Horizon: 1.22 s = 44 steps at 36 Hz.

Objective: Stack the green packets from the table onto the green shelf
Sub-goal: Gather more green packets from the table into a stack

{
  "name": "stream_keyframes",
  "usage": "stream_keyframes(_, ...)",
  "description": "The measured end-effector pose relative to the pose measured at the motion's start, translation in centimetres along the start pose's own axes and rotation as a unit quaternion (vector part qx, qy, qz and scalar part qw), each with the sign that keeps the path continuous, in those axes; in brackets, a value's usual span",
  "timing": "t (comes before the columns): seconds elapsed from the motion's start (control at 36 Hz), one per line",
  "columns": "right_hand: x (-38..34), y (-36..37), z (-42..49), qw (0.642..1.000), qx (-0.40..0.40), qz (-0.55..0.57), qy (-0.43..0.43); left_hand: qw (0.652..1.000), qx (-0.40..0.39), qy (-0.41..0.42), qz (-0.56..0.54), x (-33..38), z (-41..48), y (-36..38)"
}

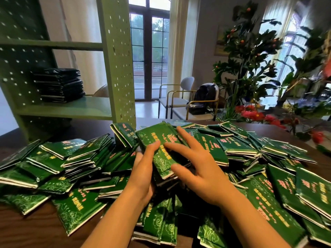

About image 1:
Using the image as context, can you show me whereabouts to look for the person's right hand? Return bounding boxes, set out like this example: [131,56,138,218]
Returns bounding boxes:
[164,127,240,207]

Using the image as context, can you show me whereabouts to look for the person's left hand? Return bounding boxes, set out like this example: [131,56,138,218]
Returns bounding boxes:
[124,141,161,205]

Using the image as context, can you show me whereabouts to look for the green foil tea packet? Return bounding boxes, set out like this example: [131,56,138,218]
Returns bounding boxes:
[135,122,192,180]

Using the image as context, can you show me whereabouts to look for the person's right forearm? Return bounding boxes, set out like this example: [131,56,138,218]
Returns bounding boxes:
[218,195,291,248]

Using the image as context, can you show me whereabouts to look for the person's left forearm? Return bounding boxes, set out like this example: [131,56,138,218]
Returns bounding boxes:
[81,190,155,248]

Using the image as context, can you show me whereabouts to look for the black backpack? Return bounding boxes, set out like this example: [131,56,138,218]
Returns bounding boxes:
[187,84,218,115]

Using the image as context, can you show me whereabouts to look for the red flowers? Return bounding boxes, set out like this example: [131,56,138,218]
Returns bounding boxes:
[234,104,325,144]

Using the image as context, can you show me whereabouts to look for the beige rounded chair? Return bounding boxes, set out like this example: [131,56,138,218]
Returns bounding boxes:
[93,84,109,98]

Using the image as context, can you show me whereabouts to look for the pile of green packets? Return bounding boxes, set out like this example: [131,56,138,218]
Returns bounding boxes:
[0,121,331,248]

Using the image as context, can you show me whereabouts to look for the dark framed glass door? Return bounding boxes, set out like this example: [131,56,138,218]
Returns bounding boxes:
[128,0,171,102]

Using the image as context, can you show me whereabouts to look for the green pegboard shelf unit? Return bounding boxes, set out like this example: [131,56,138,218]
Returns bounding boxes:
[0,0,137,143]

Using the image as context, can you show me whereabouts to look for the cream curtain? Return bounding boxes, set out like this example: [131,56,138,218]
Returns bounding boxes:
[38,0,107,96]
[167,0,202,94]

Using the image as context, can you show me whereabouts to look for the tree with orange fruits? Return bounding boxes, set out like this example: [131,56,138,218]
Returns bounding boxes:
[213,0,283,120]

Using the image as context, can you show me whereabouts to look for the stack of dark packets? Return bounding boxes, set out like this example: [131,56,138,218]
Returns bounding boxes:
[31,68,86,104]

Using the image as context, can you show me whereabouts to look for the green leafy plant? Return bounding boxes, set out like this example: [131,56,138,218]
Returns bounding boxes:
[274,25,331,122]

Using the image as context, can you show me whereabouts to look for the bright window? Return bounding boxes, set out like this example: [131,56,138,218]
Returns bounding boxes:
[259,8,313,85]

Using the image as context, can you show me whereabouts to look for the chair with brass frame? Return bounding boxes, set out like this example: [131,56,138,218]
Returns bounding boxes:
[171,83,220,121]

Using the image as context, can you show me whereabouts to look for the white chair with metal frame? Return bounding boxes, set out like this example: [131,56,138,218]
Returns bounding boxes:
[158,76,195,119]

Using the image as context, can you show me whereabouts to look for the framed wall picture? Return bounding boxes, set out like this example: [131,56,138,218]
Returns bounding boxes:
[214,25,231,57]

